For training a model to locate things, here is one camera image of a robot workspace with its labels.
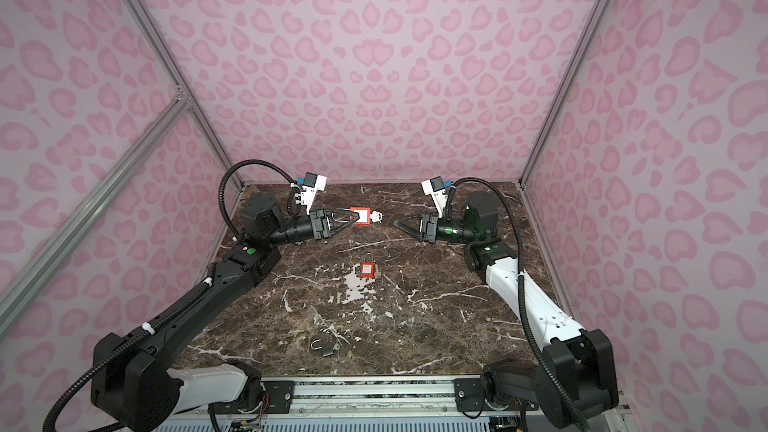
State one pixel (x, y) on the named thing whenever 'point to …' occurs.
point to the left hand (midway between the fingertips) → (358, 215)
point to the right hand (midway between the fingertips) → (401, 225)
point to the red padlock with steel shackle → (367, 268)
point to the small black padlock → (326, 347)
